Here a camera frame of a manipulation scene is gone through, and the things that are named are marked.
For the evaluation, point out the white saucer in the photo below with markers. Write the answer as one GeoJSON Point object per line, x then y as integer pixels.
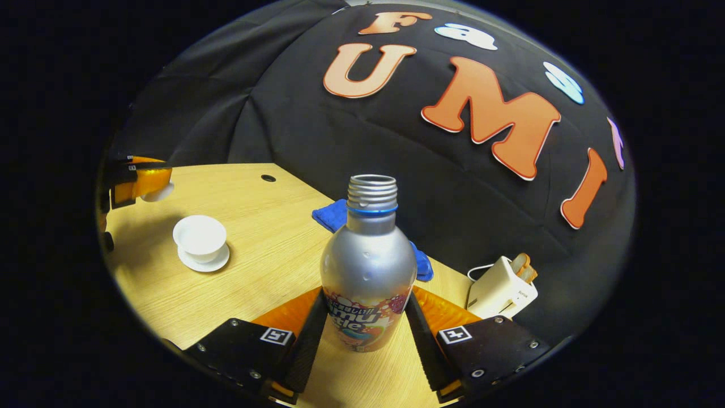
{"type": "Point", "coordinates": [219, 264]}

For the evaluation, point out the tall toasted bread slice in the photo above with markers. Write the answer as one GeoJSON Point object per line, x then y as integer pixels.
{"type": "Point", "coordinates": [519, 262]}

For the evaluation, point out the silver water bottle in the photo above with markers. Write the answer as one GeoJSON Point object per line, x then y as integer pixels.
{"type": "Point", "coordinates": [368, 260]}

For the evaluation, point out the blue cloth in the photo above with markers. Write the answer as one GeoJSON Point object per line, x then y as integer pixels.
{"type": "Point", "coordinates": [331, 218]}

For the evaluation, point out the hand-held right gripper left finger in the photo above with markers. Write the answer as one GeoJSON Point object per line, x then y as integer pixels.
{"type": "Point", "coordinates": [306, 351]}

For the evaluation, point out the white teacup lid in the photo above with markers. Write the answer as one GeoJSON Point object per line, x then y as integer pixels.
{"type": "Point", "coordinates": [160, 194]}

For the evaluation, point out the short toasted bread slice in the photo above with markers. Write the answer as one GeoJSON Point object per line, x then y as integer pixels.
{"type": "Point", "coordinates": [529, 274]}

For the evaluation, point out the white teacup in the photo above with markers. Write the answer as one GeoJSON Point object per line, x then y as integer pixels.
{"type": "Point", "coordinates": [198, 235]}

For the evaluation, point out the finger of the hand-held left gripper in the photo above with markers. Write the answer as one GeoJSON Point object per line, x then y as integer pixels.
{"type": "Point", "coordinates": [146, 159]}
{"type": "Point", "coordinates": [147, 181]}

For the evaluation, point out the white toaster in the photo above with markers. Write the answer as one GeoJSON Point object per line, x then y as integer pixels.
{"type": "Point", "coordinates": [498, 292]}

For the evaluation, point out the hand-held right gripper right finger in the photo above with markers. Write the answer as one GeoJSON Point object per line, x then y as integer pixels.
{"type": "Point", "coordinates": [427, 351]}

